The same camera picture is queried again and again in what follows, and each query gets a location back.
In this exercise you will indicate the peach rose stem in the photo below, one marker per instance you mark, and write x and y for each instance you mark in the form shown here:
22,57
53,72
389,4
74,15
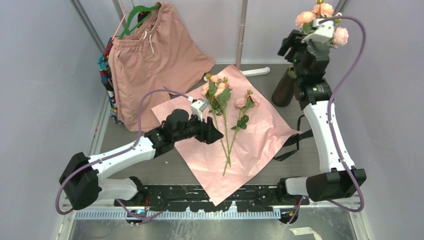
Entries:
217,91

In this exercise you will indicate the orange pink rose stem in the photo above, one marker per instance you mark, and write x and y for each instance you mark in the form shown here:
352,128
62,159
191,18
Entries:
321,10

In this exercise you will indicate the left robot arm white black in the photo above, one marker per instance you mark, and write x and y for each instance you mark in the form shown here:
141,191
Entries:
86,179

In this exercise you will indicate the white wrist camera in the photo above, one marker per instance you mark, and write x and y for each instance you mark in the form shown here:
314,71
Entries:
319,30
197,108

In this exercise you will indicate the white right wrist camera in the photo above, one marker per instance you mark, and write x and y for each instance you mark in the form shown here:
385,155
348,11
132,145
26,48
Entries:
319,30

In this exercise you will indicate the pink artificial rose stem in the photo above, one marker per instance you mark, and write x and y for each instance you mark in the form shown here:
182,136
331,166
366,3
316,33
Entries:
340,37

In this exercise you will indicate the black cylindrical vase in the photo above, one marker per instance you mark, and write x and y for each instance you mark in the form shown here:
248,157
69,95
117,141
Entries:
284,91

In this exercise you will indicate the pink wrapping paper sheet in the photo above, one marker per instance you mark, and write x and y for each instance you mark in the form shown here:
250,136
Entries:
253,149

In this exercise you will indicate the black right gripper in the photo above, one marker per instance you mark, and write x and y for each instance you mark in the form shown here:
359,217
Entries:
292,44

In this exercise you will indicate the colourful patterned garment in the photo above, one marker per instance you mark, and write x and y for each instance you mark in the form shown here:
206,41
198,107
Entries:
107,80

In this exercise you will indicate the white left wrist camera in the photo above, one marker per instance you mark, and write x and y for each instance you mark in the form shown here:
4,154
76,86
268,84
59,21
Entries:
197,108

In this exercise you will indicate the black ribbon gold lettering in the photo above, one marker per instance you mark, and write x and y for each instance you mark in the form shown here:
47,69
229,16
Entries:
293,142

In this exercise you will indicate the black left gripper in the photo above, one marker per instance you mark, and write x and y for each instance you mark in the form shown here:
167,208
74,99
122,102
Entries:
204,129

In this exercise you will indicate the pink clothes hanger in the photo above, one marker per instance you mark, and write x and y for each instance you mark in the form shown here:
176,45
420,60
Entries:
121,11

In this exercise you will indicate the green clothes hanger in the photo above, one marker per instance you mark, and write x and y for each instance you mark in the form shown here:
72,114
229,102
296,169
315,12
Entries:
134,14

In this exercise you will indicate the pink shorts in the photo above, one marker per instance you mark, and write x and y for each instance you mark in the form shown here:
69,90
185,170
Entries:
158,57

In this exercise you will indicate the white clothes rack stand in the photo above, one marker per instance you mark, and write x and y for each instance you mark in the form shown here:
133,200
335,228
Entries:
241,34

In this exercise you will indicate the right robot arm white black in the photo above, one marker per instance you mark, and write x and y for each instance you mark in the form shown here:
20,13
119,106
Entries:
338,178

